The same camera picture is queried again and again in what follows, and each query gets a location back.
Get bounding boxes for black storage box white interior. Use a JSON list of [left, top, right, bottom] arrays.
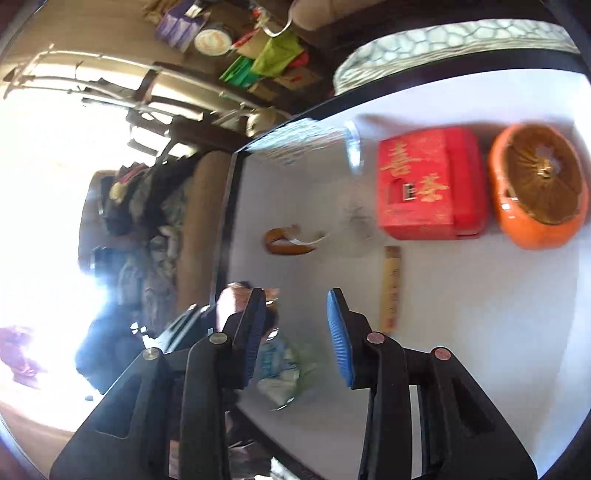
[[210, 58, 591, 480]]

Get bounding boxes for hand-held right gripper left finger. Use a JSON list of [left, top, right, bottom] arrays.
[[48, 287, 269, 480]]

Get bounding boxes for purple boxes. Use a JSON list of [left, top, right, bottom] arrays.
[[154, 0, 211, 51]]

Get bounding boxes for dark wooden chair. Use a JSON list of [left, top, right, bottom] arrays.
[[124, 62, 287, 153]]

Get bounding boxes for dark cloth pile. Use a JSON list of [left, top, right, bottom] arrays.
[[90, 164, 195, 324]]

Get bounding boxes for cream kettle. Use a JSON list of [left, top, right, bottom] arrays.
[[245, 108, 282, 137]]

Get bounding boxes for brown curved wooden piece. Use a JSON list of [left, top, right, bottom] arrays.
[[263, 224, 326, 256]]

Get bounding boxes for light wooden ruler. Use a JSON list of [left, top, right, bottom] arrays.
[[379, 246, 402, 335]]

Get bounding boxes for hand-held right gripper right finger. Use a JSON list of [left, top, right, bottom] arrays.
[[326, 288, 539, 480]]

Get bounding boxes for lime green bag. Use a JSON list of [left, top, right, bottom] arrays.
[[250, 34, 301, 77]]

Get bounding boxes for colourful handwritten sticker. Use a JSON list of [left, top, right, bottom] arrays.
[[247, 119, 347, 164]]

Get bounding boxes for cardboard box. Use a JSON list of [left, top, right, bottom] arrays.
[[272, 65, 324, 93]]

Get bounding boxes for crinkled plastic packet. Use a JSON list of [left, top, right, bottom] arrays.
[[256, 330, 324, 411]]

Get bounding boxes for round biscuit tin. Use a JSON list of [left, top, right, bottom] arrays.
[[194, 28, 233, 54]]

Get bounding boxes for red tea tin gold print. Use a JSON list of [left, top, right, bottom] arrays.
[[376, 127, 491, 241]]

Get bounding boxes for orange persimmon jar brown lid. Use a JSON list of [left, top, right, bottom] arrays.
[[487, 122, 591, 251]]

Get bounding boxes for cracked-pattern fleece blanket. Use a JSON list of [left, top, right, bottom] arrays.
[[333, 21, 580, 95]]

